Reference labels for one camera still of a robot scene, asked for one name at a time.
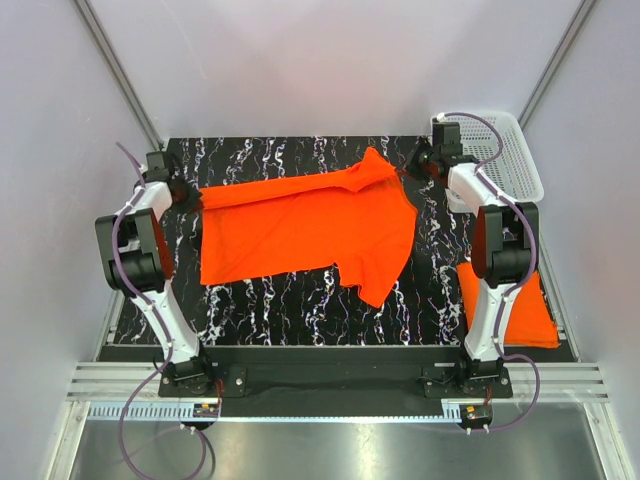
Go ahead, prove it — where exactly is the orange t-shirt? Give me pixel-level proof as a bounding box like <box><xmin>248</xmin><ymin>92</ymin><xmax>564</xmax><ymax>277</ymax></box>
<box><xmin>456</xmin><ymin>262</ymin><xmax>559</xmax><ymax>349</ymax></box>
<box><xmin>200</xmin><ymin>147</ymin><xmax>417</xmax><ymax>308</ymax></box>

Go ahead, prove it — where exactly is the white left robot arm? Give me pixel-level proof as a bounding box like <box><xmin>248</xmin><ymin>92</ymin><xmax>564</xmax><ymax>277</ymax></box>
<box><xmin>94</xmin><ymin>143</ymin><xmax>216</xmax><ymax>397</ymax></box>

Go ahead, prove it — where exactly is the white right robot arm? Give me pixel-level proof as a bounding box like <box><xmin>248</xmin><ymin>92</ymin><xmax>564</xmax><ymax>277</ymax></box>
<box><xmin>402</xmin><ymin>114</ymin><xmax>539</xmax><ymax>398</ymax></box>

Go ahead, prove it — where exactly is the white plastic mesh basket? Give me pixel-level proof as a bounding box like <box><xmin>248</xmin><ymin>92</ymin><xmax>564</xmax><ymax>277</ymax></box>
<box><xmin>431</xmin><ymin>110</ymin><xmax>544</xmax><ymax>203</ymax></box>

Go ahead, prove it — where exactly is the folded orange t-shirt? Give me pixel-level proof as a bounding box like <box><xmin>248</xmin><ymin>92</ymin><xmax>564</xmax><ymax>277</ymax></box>
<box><xmin>456</xmin><ymin>262</ymin><xmax>559</xmax><ymax>349</ymax></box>

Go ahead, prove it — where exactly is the white slotted cable duct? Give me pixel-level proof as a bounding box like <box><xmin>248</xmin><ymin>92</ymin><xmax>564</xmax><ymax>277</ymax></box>
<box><xmin>88</xmin><ymin>401</ymin><xmax>221</xmax><ymax>422</ymax></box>

